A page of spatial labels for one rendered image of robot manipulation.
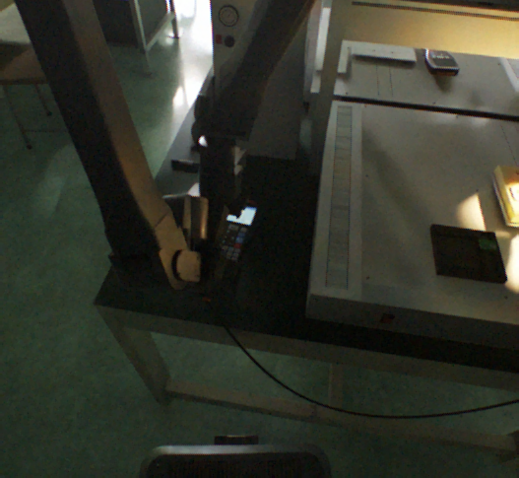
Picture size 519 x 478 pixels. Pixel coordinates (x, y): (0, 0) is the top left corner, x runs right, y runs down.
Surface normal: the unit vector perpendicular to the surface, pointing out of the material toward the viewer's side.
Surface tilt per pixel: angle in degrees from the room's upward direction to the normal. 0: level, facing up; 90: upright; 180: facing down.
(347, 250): 0
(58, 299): 0
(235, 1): 90
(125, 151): 72
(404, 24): 90
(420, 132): 0
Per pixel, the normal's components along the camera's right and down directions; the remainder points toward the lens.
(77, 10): 0.94, -0.04
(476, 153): 0.01, -0.65
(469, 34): -0.17, 0.75
